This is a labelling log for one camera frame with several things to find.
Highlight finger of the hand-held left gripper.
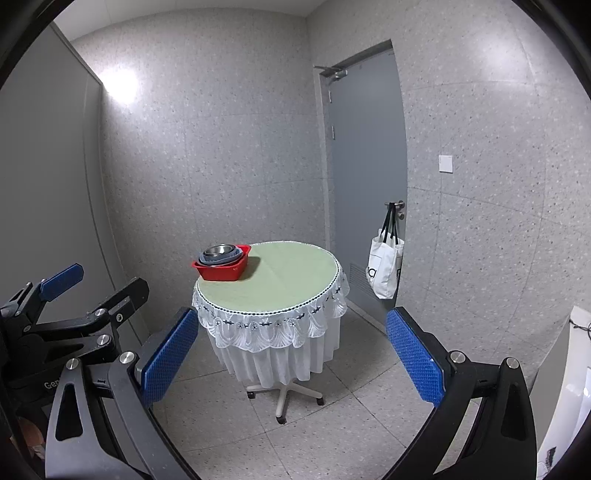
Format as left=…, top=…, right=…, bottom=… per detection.
left=87, top=277, right=151, bottom=325
left=39, top=263, right=85, bottom=302

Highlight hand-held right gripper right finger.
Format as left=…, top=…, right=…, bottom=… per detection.
left=383, top=305, right=539, bottom=480

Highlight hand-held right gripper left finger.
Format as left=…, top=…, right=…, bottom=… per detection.
left=44, top=307, right=199, bottom=480

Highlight red square plastic basin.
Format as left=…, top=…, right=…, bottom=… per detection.
left=192, top=244, right=252, bottom=282

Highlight blue square plate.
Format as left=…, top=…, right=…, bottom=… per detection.
left=198, top=247, right=243, bottom=268

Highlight person's left hand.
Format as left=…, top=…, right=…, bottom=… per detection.
left=17, top=416, right=48, bottom=460

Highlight white tote bag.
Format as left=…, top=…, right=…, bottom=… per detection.
left=365, top=203, right=405, bottom=301

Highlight white table base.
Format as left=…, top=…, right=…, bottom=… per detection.
left=246, top=376, right=325, bottom=426

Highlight round table with lace cloth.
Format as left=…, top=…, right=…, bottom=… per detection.
left=191, top=240, right=350, bottom=389

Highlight white appliance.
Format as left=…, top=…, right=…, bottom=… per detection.
left=531, top=305, right=591, bottom=480

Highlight grey door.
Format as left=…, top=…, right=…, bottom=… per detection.
left=318, top=39, right=410, bottom=328

